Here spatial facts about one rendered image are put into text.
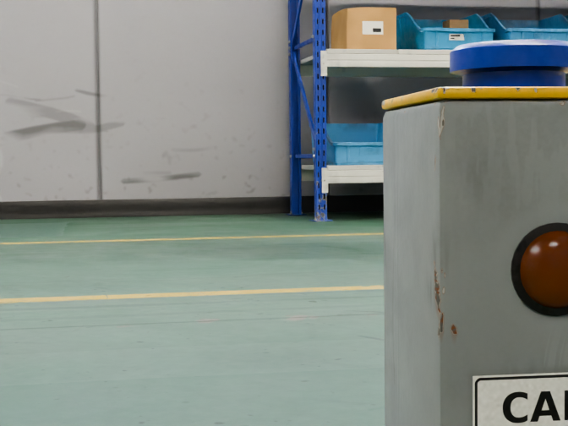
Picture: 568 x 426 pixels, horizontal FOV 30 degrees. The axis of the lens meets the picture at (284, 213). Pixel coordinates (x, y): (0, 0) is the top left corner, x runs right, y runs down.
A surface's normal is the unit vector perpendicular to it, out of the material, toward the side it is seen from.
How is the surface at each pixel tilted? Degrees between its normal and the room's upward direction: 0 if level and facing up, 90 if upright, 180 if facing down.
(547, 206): 90
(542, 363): 90
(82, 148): 90
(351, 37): 91
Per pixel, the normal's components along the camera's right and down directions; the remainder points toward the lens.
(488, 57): -0.55, 0.05
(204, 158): 0.20, 0.05
